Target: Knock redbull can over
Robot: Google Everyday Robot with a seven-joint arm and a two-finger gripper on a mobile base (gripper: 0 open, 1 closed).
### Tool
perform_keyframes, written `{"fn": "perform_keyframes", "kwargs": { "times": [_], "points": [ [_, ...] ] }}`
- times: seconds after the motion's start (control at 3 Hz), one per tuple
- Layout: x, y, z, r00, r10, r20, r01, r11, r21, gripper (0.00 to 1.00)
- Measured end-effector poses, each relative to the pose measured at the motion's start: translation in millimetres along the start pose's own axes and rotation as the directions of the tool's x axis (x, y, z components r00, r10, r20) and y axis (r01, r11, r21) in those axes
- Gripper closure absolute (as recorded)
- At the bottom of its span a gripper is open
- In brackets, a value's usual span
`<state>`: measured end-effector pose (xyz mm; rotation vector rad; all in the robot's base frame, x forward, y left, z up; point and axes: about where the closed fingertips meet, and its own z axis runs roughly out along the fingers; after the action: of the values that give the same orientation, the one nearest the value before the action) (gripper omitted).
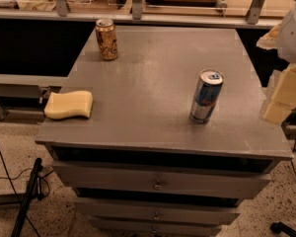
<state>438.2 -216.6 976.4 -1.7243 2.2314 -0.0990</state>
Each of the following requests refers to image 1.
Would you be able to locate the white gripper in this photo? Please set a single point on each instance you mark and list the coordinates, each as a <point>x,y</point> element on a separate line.
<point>293,37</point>

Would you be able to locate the blue silver redbull can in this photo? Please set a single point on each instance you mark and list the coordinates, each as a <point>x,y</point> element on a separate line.
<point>208,88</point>

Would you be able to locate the brown gold soda can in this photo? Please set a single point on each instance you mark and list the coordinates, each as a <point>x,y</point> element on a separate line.
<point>106,38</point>

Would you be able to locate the grey metal railing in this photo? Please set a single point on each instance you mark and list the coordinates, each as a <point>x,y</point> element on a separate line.
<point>247,14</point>

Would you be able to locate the black tripod leg right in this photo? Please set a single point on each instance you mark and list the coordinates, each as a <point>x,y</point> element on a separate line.
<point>278,227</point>

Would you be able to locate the black tripod leg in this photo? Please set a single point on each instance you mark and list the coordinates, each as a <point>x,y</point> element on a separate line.
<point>25,203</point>
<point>278,227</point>

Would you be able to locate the grey drawer cabinet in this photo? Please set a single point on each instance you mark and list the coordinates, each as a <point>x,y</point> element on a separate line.
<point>141,111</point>

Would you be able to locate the yellow sponge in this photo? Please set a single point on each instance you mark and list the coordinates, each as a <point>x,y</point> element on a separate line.
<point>68,105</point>

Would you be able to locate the top grey drawer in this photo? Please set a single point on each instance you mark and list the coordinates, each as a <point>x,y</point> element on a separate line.
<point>160,180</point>

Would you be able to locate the grey drawer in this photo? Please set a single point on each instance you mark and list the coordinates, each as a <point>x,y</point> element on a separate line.
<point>156,211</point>
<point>160,180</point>
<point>154,227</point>

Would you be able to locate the middle grey drawer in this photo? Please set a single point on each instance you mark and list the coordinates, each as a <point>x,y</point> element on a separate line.
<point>156,211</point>

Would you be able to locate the bottom grey drawer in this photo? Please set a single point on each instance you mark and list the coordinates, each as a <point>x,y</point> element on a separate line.
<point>154,227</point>

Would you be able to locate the black tripod leg left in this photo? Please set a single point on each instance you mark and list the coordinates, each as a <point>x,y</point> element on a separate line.
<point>25,203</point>

